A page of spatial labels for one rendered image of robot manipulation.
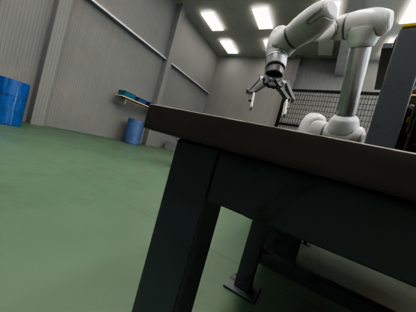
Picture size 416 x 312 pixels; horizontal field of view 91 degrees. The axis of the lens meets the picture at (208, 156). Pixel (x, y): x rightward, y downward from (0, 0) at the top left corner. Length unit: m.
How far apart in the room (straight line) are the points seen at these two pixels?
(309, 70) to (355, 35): 11.11
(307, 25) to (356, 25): 0.54
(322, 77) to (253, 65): 3.78
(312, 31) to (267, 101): 11.30
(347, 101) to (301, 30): 0.65
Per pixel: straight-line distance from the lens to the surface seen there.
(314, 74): 12.43
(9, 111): 5.88
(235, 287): 1.24
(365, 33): 1.46
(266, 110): 12.07
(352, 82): 1.47
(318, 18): 0.96
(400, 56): 0.86
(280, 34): 1.03
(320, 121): 1.57
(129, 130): 8.41
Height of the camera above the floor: 0.66
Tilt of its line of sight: 2 degrees down
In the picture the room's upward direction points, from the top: 15 degrees clockwise
